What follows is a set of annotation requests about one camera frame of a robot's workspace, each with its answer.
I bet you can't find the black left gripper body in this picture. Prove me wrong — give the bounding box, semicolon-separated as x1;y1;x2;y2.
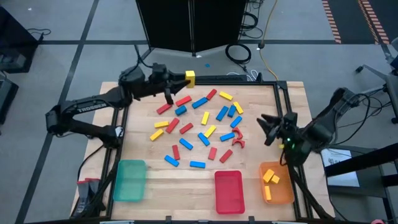
148;63;175;105

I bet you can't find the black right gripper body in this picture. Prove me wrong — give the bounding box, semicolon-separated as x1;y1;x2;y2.
264;112;299;147

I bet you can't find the yellow thick wooden block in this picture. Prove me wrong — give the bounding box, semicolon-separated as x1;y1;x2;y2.
185;70;197;89

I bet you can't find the black flat bar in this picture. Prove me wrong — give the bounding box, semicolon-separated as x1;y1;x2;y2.
195;74;249;83

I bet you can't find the black folding partition screen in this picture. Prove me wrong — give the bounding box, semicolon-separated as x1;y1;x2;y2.
136;0;248;53

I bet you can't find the orange translucent plastic bin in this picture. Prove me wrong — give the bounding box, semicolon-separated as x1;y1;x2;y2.
259;161;295;205

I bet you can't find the red translucent plastic bin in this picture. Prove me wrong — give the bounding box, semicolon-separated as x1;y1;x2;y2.
214;170;246;215

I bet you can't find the black side stand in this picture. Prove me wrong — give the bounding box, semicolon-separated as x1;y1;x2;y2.
324;142;398;224

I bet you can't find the white paper sheet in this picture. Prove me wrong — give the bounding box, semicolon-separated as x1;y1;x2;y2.
320;147;361;189

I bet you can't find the green translucent plastic bin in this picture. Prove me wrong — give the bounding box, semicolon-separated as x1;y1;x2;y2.
113;159;147;202

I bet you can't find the grey office chair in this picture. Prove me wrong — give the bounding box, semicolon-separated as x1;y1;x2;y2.
355;37;398;124

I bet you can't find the red and black tool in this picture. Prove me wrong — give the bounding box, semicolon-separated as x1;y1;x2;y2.
73;177;107;218

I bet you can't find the black cabinet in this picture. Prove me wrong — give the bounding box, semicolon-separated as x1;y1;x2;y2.
0;6;40;74

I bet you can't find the black floor box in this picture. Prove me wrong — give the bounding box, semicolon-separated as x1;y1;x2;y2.
0;70;19;125

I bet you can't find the white cable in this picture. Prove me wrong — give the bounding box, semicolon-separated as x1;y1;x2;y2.
226;70;259;82

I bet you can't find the black aluminium table frame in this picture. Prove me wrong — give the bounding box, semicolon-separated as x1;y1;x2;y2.
70;70;335;222

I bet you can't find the coiled black cable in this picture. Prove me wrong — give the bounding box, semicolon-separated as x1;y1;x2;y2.
224;42;252;65

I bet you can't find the yellow power cable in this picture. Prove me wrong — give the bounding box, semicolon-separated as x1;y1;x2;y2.
259;0;280;82

